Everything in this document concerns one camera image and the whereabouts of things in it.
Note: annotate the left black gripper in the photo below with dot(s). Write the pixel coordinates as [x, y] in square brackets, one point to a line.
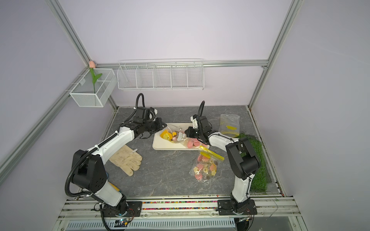
[160, 127]

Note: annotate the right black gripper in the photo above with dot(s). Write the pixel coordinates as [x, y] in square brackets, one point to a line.
[188, 134]

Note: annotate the cookie ziploc bag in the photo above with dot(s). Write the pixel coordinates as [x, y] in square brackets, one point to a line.
[173, 134]
[230, 125]
[206, 165]

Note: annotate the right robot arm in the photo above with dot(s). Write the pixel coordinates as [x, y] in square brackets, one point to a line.
[243, 160]

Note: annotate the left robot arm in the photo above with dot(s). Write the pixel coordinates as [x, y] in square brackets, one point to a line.
[88, 175]

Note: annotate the poured wrapped cookie pile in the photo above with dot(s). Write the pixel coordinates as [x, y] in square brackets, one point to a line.
[192, 143]

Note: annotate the white rectangular tray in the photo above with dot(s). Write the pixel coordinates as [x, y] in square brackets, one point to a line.
[161, 144]

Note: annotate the beige work glove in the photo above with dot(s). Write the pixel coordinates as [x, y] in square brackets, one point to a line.
[128, 162]

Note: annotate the blue yellow garden rake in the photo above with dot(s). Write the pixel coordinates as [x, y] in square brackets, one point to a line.
[115, 187]

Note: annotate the pink artificial tulip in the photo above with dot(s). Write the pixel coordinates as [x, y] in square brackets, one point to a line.
[95, 77]

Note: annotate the white wire wall basket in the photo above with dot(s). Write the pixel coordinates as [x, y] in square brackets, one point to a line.
[161, 74]

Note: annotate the white mesh wall box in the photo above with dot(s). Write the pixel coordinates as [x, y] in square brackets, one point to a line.
[83, 94]

